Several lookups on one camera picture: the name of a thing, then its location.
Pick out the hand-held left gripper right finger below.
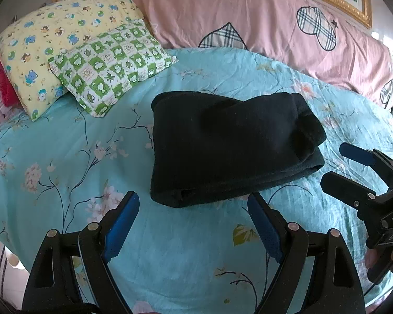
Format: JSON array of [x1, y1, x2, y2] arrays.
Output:
[[247, 191, 365, 314]]

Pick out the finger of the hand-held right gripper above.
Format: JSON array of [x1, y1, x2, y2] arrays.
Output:
[[321, 171, 385, 225], [339, 143, 393, 188]]

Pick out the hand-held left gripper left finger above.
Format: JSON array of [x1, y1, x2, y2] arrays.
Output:
[[21, 190, 141, 314]]

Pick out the black pants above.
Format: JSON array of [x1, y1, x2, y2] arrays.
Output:
[[150, 92, 326, 208]]

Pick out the person's right hand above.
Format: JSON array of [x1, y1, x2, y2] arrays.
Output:
[[363, 249, 378, 269]]

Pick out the teal floral bed sheet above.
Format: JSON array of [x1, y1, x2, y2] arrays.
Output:
[[0, 47, 393, 314]]

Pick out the gold framed floral headboard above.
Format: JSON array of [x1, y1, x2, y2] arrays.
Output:
[[51, 0, 372, 28]]

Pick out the green checked pillow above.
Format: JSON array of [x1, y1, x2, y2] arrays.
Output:
[[48, 19, 179, 117]]

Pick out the pink blanket with plaid hearts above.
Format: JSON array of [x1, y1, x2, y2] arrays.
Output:
[[121, 0, 393, 108]]

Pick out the red cloth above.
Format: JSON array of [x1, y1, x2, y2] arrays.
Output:
[[0, 54, 20, 107]]

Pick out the yellow cartoon print pillow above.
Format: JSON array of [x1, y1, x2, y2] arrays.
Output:
[[0, 0, 145, 121]]

